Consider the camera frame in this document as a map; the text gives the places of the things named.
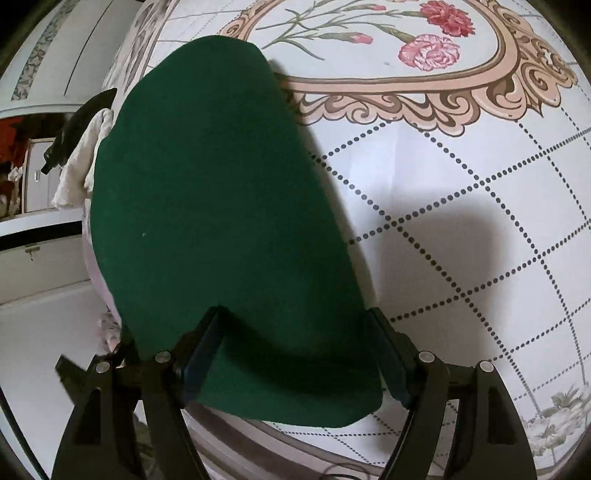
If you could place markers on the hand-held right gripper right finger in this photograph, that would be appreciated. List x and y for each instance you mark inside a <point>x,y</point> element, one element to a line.
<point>392,360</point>

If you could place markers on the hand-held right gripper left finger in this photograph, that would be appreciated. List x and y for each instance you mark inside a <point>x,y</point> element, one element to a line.
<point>203,355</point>

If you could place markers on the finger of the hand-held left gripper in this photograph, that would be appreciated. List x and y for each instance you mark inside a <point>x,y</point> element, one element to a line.
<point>69,371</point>

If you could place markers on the green and cream varsity jacket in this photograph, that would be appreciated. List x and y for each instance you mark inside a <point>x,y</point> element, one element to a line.
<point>207,207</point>

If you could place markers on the hanging red clothes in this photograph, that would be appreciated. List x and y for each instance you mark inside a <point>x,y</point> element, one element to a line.
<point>9,138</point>

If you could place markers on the purple rose-print blanket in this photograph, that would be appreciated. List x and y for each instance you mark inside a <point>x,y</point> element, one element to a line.
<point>97,281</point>

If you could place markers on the floral printed white mat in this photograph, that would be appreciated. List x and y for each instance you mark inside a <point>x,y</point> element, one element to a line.
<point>461,230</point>

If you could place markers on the white drawer unit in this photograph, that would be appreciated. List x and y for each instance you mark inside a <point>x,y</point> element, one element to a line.
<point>39,184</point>

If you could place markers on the white fluffy garment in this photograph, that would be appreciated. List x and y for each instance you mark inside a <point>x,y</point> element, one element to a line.
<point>74,177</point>

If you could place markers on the black garment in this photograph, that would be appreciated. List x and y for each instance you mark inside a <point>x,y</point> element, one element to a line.
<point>69,138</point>

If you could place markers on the white sliding-door wardrobe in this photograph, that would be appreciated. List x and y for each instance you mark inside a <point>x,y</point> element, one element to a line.
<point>92,46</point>

